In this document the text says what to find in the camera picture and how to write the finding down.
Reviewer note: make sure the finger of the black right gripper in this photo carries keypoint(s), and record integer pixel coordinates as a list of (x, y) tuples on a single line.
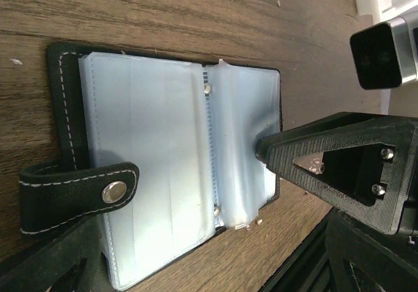
[(363, 164)]

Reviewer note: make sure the black leather card holder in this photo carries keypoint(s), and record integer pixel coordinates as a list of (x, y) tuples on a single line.
[(160, 153)]

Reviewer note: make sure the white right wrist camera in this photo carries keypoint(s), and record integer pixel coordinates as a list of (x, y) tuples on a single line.
[(385, 55)]

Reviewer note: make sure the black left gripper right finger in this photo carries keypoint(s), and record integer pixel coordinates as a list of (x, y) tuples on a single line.
[(362, 259)]

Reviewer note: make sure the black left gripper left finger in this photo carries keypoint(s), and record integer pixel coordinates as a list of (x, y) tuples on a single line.
[(64, 261)]

